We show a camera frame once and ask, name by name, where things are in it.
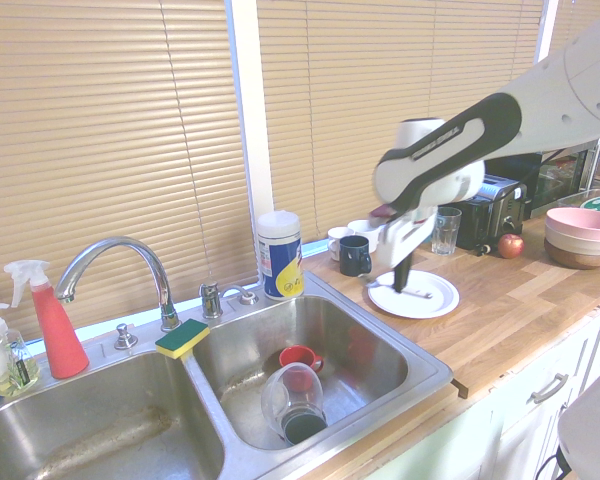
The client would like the chrome gooseneck faucet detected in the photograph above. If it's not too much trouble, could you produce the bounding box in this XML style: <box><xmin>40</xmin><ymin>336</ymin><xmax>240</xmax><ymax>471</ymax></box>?
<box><xmin>53</xmin><ymin>235</ymin><xmax>184</xmax><ymax>333</ymax></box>

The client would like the red cup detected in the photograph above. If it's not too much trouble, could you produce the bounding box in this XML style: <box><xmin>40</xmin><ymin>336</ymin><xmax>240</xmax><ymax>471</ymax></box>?
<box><xmin>278</xmin><ymin>345</ymin><xmax>326</xmax><ymax>393</ymax></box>

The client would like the clear plastic jar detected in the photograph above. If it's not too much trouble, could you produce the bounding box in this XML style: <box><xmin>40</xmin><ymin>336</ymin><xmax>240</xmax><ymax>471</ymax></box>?
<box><xmin>260</xmin><ymin>363</ymin><xmax>330</xmax><ymax>448</ymax></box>

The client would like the black cable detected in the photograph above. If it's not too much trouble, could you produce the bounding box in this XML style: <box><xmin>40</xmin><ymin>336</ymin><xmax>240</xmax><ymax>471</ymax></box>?
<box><xmin>534</xmin><ymin>443</ymin><xmax>574</xmax><ymax>480</ymax></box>

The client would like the stainless steel double sink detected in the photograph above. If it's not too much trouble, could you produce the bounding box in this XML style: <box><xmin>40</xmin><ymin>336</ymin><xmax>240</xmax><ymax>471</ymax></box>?
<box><xmin>0</xmin><ymin>272</ymin><xmax>455</xmax><ymax>480</ymax></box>

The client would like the white window frame post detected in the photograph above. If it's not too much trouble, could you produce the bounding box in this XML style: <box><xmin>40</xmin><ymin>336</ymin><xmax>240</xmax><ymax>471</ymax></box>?
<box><xmin>224</xmin><ymin>0</ymin><xmax>277</xmax><ymax>282</ymax></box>

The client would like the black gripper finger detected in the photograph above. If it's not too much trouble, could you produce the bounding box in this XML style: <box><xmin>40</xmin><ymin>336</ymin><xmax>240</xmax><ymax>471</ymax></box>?
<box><xmin>392</xmin><ymin>253</ymin><xmax>415</xmax><ymax>295</ymax></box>

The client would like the clear hand soap dispenser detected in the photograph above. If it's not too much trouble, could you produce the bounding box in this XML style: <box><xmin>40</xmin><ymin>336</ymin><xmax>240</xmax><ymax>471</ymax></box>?
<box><xmin>0</xmin><ymin>302</ymin><xmax>41</xmax><ymax>399</ymax></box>

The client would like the yellow green sponge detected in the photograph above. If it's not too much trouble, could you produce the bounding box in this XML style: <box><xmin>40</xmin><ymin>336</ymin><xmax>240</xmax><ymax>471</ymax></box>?
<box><xmin>154</xmin><ymin>318</ymin><xmax>212</xmax><ymax>360</ymax></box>

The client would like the brown bowl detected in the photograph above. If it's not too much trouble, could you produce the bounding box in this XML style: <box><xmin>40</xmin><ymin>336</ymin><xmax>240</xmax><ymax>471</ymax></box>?
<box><xmin>543</xmin><ymin>238</ymin><xmax>600</xmax><ymax>271</ymax></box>

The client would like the white round plate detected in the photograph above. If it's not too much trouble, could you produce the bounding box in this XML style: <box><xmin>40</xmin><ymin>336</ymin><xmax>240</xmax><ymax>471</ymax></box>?
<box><xmin>367</xmin><ymin>270</ymin><xmax>461</xmax><ymax>320</ymax></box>

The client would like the chrome faucet knob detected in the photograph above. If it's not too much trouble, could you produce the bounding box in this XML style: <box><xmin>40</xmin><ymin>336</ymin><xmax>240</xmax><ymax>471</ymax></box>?
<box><xmin>113</xmin><ymin>323</ymin><xmax>140</xmax><ymax>351</ymax></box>

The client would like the silver metal spoon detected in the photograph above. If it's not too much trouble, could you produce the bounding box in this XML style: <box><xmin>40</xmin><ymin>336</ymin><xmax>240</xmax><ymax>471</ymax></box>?
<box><xmin>365</xmin><ymin>278</ymin><xmax>435</xmax><ymax>300</ymax></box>

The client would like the red spray bottle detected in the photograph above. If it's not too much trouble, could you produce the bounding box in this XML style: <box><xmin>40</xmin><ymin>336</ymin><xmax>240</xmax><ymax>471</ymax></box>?
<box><xmin>3</xmin><ymin>259</ymin><xmax>91</xmax><ymax>380</ymax></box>

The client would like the white blue wipes canister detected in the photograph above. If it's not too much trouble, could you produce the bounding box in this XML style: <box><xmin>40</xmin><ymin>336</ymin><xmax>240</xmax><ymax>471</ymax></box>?
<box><xmin>256</xmin><ymin>210</ymin><xmax>306</xmax><ymax>302</ymax></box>

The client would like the wide tan window blind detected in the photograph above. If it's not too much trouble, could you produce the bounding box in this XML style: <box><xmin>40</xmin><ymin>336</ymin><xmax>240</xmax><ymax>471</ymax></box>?
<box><xmin>0</xmin><ymin>0</ymin><xmax>259</xmax><ymax>342</ymax></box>
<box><xmin>256</xmin><ymin>0</ymin><xmax>547</xmax><ymax>242</ymax></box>

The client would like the black toaster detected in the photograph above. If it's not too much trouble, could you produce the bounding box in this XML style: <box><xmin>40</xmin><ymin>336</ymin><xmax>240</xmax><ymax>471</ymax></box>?
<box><xmin>454</xmin><ymin>174</ymin><xmax>530</xmax><ymax>252</ymax></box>

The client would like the dark blue mug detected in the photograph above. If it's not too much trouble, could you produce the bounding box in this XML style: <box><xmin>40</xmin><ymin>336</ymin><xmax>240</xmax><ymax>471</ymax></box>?
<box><xmin>338</xmin><ymin>235</ymin><xmax>374</xmax><ymax>277</ymax></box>

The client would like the pink bowl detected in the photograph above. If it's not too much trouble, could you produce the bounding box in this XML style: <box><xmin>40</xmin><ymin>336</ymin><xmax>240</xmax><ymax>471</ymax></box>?
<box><xmin>545</xmin><ymin>207</ymin><xmax>600</xmax><ymax>242</ymax></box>

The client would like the black toaster oven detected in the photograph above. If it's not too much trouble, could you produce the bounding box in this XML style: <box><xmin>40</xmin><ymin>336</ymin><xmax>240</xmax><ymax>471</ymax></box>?
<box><xmin>484</xmin><ymin>144</ymin><xmax>600</xmax><ymax>219</ymax></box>

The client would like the beige bowl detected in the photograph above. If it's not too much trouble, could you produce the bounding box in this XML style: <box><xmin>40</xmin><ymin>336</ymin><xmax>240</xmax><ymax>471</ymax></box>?
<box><xmin>544</xmin><ymin>227</ymin><xmax>600</xmax><ymax>257</ymax></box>

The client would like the metal drawer handle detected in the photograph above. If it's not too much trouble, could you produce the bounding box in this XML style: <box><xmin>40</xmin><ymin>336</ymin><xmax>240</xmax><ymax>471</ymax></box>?
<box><xmin>531</xmin><ymin>372</ymin><xmax>570</xmax><ymax>404</ymax></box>

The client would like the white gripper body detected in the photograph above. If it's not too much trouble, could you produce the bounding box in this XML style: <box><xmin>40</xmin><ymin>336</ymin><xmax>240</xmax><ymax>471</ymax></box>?
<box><xmin>374</xmin><ymin>206</ymin><xmax>440</xmax><ymax>271</ymax></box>

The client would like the red apple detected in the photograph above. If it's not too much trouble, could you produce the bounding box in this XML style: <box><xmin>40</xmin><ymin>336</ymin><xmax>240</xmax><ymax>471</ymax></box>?
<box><xmin>496</xmin><ymin>233</ymin><xmax>525</xmax><ymax>260</ymax></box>

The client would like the pale green kitchen cabinet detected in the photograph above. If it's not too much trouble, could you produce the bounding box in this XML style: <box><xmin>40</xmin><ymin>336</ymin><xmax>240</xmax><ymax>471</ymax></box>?
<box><xmin>324</xmin><ymin>299</ymin><xmax>600</xmax><ymax>480</ymax></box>

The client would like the chrome sink sprayer hose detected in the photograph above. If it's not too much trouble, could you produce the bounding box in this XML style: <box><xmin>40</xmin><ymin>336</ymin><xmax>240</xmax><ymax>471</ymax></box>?
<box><xmin>221</xmin><ymin>284</ymin><xmax>260</xmax><ymax>308</ymax></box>

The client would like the narrow tan window blind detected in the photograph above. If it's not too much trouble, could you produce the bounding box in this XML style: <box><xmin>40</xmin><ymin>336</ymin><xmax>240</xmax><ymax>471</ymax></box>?
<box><xmin>549</xmin><ymin>0</ymin><xmax>600</xmax><ymax>54</ymax></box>

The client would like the clear drinking glass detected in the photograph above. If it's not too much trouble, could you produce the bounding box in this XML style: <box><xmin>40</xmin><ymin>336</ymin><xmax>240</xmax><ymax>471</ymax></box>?
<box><xmin>431</xmin><ymin>206</ymin><xmax>464</xmax><ymax>257</ymax></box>

